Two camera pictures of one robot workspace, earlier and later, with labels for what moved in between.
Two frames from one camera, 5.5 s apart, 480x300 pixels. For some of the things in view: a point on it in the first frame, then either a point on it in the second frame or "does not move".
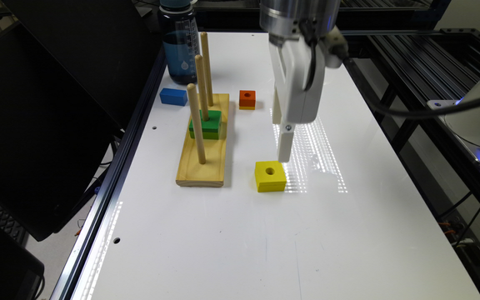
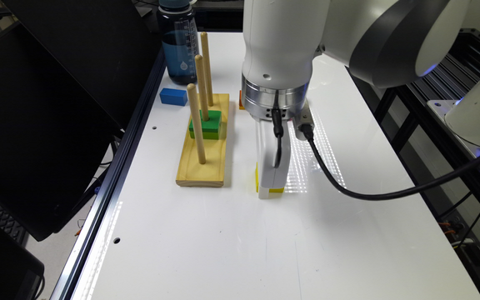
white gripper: x=297 y=71 to x=269 y=176
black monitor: x=52 y=92 does not move
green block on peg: x=210 y=128 does not move
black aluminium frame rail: x=72 y=274 does not move
